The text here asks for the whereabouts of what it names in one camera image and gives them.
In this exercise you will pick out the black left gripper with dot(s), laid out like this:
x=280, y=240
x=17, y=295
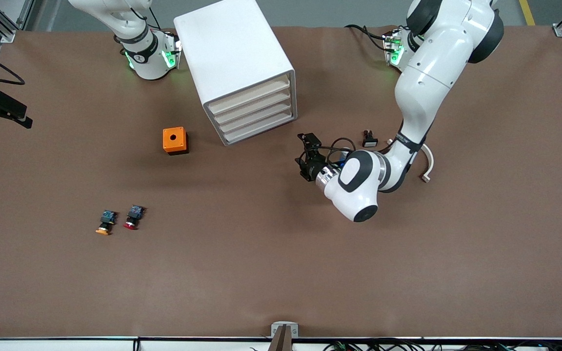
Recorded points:
x=311, y=165

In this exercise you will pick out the white cabinet drawer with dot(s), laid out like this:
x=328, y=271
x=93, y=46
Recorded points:
x=249, y=95
x=249, y=105
x=249, y=127
x=249, y=116

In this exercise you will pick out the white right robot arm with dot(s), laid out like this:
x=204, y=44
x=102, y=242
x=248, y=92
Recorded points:
x=144, y=58

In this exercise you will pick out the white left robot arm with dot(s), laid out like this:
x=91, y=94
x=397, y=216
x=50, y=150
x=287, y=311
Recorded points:
x=422, y=83

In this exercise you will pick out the black white rectangular button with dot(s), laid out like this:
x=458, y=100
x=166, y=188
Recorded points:
x=370, y=141

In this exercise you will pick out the white drawer cabinet housing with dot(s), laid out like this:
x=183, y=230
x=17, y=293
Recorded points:
x=227, y=48

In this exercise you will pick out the yellow push button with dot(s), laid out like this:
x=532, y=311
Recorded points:
x=108, y=218

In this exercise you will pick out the red push button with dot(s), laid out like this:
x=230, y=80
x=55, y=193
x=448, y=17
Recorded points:
x=134, y=214

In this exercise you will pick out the brown table cover sheet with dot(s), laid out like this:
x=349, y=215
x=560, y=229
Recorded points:
x=281, y=268

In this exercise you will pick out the white curved bracket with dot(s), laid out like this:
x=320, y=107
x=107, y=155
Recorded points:
x=430, y=165

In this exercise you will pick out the orange button enclosure box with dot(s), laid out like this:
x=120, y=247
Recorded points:
x=168, y=141

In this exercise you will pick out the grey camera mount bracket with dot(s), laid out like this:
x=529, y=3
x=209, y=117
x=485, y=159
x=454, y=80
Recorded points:
x=284, y=336

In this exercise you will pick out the white table edge rail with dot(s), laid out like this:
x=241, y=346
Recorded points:
x=66, y=345

